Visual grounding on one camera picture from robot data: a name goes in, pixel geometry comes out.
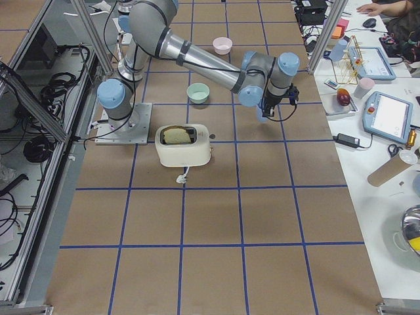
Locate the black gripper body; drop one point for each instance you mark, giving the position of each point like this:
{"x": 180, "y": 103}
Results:
{"x": 271, "y": 101}

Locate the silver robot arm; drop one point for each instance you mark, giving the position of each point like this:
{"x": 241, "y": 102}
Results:
{"x": 262, "y": 81}

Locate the red apple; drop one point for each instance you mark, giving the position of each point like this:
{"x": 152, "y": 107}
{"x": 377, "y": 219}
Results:
{"x": 343, "y": 97}

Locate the mint green bowl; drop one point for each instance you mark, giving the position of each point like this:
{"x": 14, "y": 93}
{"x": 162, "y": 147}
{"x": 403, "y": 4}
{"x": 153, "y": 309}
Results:
{"x": 198, "y": 93}

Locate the pink bowl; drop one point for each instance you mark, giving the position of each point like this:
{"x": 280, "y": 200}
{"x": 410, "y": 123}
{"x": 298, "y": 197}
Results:
{"x": 222, "y": 45}

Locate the black power adapter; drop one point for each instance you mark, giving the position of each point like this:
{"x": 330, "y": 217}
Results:
{"x": 347, "y": 140}

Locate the cream white toaster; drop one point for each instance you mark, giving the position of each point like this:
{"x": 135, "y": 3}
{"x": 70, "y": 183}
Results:
{"x": 196, "y": 153}

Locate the toast bread slice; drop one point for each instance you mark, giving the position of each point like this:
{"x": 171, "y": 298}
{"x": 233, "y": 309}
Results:
{"x": 176, "y": 136}

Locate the teach pendant tablet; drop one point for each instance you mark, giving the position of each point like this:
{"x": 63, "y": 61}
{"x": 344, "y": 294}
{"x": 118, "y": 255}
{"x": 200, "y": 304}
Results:
{"x": 371, "y": 62}
{"x": 388, "y": 117}

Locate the cardboard tube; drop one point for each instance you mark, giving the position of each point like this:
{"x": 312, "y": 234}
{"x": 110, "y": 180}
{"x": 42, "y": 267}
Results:
{"x": 394, "y": 166}

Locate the metal bowl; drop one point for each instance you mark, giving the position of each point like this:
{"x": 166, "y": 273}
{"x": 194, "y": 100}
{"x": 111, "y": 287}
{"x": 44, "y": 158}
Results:
{"x": 406, "y": 238}

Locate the gold wire rack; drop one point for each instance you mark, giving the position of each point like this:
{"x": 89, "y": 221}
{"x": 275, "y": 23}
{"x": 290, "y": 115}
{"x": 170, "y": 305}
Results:
{"x": 346, "y": 70}

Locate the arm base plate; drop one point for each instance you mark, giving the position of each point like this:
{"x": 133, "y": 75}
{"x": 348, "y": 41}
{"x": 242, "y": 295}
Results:
{"x": 127, "y": 131}

